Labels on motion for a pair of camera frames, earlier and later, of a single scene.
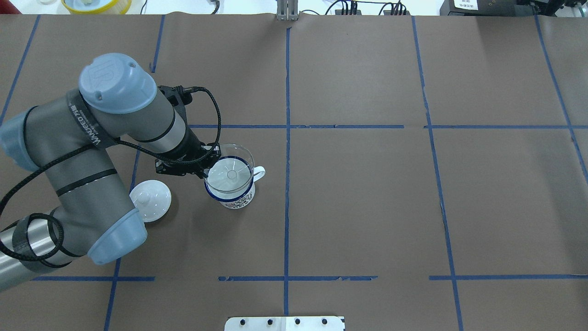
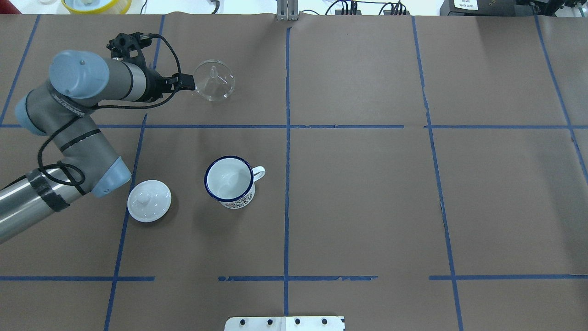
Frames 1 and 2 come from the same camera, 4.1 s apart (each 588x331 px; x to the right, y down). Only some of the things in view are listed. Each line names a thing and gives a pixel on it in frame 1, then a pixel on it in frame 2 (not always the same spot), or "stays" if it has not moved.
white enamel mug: (230, 180) stays
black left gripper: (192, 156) to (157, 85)
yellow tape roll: (120, 7) stays
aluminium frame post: (287, 10) stays
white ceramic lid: (152, 198) stays
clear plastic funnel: (233, 171) to (214, 80)
